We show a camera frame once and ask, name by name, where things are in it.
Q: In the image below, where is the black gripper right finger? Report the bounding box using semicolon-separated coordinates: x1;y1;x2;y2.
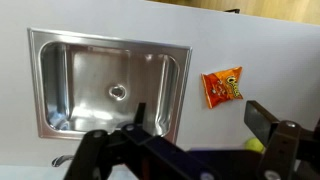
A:
244;100;320;180

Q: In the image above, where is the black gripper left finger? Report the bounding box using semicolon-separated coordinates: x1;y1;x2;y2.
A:
63;103;220;180

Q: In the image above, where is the orange Cheetos chip packet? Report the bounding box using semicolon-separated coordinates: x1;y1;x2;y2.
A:
201;66;243;109

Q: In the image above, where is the chrome sink faucet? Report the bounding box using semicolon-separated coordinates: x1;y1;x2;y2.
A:
51;155;74;167

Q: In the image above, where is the stainless steel sink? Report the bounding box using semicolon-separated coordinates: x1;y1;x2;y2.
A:
28;28;192;142

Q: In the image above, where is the yellow-green tennis ball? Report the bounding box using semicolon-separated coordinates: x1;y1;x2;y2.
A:
245;138;264;153

